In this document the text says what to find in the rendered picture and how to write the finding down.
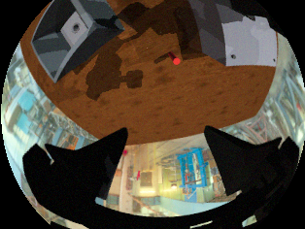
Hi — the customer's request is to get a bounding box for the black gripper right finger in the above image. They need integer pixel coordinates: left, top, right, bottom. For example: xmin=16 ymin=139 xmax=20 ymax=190
xmin=203 ymin=125 xmax=282 ymax=196

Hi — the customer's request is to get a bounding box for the dark red peg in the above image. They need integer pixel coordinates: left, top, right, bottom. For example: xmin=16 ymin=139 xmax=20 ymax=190
xmin=168 ymin=51 xmax=180 ymax=65

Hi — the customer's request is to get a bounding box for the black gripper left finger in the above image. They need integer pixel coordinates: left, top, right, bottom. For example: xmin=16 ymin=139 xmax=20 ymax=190
xmin=46 ymin=127 xmax=128 ymax=200

